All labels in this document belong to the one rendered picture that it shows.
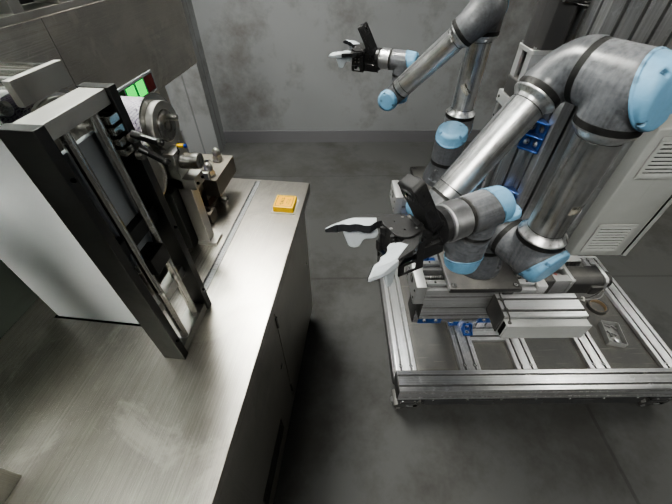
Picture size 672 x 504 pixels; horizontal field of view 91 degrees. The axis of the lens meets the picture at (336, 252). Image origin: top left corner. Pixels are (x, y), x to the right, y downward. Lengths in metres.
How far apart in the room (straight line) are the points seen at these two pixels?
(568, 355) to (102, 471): 1.74
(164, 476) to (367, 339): 1.30
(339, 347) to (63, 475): 1.28
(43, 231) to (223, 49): 2.82
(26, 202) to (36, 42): 0.54
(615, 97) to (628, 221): 0.71
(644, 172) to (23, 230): 1.50
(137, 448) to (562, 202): 1.00
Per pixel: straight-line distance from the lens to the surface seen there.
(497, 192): 0.69
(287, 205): 1.15
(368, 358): 1.82
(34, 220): 0.81
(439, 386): 1.58
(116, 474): 0.82
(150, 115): 0.93
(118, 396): 0.89
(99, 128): 0.62
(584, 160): 0.84
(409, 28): 3.36
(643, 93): 0.76
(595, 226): 1.38
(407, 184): 0.54
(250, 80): 3.48
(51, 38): 1.25
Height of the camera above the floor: 1.61
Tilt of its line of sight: 45 degrees down
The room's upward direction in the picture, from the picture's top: straight up
